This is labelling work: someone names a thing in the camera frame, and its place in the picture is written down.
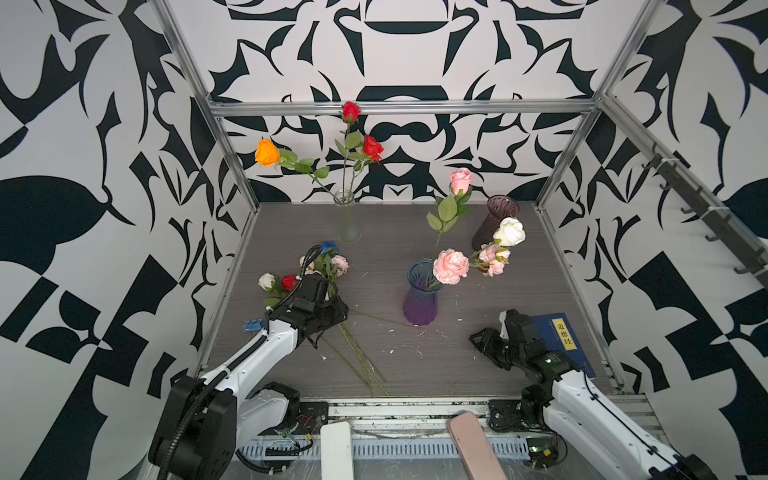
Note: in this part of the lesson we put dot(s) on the bunch of artificial flowers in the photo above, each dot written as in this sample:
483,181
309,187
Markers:
311,301

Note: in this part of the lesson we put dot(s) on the white phone-like device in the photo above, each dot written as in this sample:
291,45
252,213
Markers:
336,452

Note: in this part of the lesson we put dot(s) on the purple blue glass vase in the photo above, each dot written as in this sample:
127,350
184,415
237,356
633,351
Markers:
420,305

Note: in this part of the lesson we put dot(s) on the small circuit board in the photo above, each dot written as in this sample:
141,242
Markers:
546,452

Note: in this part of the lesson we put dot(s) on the blue artificial rose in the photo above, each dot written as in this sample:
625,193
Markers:
327,247

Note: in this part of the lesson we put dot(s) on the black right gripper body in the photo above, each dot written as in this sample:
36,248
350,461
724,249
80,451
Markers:
499,350

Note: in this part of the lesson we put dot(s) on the pink peony flower spray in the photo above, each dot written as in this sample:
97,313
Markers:
451,266

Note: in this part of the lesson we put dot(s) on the orange artificial rose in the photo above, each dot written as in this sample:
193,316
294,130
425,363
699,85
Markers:
267,154

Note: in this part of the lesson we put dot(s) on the pink artificial rose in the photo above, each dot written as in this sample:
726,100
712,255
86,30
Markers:
452,206

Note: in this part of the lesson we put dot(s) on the clear glass vase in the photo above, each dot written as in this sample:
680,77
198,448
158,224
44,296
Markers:
348,226

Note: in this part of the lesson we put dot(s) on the blue binder clip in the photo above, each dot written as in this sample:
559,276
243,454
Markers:
253,327

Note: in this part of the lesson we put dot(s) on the white artificial rose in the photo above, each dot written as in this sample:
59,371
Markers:
510,233

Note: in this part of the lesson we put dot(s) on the pink phone-like device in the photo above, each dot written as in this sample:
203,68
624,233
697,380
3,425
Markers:
474,449

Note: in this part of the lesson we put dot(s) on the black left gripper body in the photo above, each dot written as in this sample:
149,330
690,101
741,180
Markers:
331,313

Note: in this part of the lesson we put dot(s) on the small red artificial rose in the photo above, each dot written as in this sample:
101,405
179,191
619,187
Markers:
352,140

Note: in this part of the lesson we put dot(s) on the blue book yellow label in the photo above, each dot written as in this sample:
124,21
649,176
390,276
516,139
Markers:
558,334

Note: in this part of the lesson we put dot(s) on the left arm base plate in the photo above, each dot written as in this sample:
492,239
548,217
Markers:
309,418

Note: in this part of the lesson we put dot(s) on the grey hook rack rail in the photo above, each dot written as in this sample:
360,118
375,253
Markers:
702,204

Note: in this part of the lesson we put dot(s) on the dark maroon glass vase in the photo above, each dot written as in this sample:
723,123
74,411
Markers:
499,207

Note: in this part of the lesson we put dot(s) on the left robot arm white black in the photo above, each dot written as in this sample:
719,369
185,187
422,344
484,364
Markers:
207,420

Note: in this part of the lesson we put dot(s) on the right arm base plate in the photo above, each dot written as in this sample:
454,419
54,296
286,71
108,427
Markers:
506,416

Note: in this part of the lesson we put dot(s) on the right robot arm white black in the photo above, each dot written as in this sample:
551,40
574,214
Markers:
561,399

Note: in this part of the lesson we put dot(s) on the large red artificial rose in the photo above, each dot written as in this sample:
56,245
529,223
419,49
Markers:
370,152

